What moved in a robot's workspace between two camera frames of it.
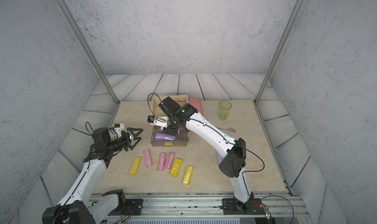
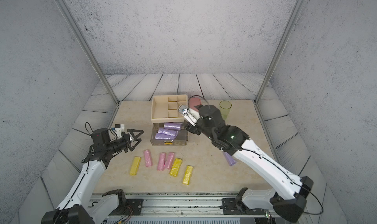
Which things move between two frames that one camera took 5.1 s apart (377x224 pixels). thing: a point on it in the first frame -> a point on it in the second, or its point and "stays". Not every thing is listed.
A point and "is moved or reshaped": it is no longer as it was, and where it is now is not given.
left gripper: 128,141 stays
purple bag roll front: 159,136 stays
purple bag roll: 220,158 is moved or reshaped
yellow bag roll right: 187,175 stays
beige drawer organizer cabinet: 180,99 stays
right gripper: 172,132 -> 192,129
